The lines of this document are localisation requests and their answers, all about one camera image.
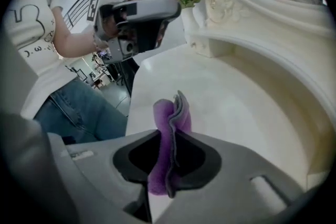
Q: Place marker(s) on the person's blue jeans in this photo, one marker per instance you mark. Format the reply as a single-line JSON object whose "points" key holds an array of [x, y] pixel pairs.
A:
{"points": [[78, 112]]}

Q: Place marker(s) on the oval mirror ornate white frame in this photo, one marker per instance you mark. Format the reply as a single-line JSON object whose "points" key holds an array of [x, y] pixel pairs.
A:
{"points": [[223, 8]]}

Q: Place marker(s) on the person's left hand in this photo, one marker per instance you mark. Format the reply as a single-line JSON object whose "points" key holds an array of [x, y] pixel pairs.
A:
{"points": [[110, 29]]}

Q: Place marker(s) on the white ribbed vase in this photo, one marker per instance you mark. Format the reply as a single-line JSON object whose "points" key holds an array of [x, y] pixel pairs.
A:
{"points": [[189, 21]]}

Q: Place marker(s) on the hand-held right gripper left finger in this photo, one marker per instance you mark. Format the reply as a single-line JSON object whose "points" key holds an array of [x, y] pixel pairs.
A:
{"points": [[99, 165]]}

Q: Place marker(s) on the person in white shirt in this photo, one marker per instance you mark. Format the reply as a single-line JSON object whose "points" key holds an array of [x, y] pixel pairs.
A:
{"points": [[29, 39]]}

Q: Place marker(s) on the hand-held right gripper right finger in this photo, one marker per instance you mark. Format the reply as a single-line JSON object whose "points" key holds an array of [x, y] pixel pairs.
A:
{"points": [[231, 178]]}

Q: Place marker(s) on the white dressing table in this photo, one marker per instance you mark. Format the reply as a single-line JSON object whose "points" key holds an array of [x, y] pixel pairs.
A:
{"points": [[223, 91]]}

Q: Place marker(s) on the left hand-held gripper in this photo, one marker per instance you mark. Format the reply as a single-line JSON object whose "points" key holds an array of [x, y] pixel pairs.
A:
{"points": [[93, 9]]}

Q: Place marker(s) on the purple grey cloth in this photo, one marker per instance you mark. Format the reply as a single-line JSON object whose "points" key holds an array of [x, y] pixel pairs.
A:
{"points": [[162, 118]]}

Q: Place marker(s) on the person's left forearm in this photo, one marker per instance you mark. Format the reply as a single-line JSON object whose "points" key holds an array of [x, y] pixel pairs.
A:
{"points": [[73, 42]]}

